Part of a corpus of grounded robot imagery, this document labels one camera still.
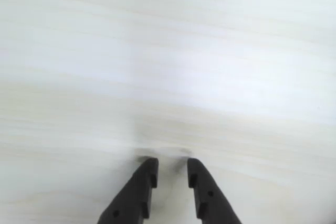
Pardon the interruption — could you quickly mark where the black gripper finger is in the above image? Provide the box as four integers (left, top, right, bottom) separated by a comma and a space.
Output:
187, 157, 243, 224
97, 157, 159, 224

